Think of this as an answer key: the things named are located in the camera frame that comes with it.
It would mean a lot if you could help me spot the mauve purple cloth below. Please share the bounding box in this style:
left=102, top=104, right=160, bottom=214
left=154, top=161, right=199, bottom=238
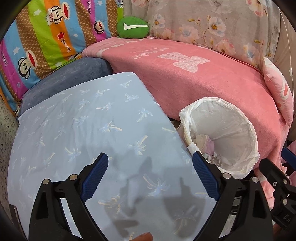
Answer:
left=206, top=138, right=216, bottom=156

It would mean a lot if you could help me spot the white cable with switch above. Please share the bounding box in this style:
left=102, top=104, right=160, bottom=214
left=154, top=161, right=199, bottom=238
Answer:
left=278, top=9, right=296, bottom=98

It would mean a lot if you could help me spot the white lined trash bin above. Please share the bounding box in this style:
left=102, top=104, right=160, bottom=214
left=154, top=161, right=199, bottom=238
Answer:
left=178, top=97, right=260, bottom=179

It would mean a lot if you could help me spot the blue-grey plush cushion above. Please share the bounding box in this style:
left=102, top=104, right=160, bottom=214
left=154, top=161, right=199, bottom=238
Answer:
left=19, top=57, right=113, bottom=115

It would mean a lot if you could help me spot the small pink printed pillow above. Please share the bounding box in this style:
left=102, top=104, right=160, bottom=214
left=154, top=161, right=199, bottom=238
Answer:
left=263, top=57, right=293, bottom=127

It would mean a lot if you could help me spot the cream tulle mesh fabric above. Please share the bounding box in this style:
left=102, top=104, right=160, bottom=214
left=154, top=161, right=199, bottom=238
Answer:
left=193, top=134, right=210, bottom=154

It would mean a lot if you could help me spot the colourful monkey-print pillow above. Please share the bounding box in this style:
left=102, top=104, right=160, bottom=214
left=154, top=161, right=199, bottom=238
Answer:
left=1, top=0, right=123, bottom=115

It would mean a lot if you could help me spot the green plush toy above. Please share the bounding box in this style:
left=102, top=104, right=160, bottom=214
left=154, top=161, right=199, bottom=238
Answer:
left=117, top=16, right=149, bottom=39

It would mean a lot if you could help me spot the speckled mattress edge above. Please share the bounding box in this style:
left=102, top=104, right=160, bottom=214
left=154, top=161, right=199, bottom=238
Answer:
left=0, top=98, right=19, bottom=211

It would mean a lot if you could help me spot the grey floral quilt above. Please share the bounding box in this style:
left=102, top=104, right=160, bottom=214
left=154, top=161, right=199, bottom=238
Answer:
left=121, top=0, right=281, bottom=69

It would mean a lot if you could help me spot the pink blanket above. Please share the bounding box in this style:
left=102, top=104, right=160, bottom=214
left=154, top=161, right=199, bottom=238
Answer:
left=81, top=36, right=287, bottom=204

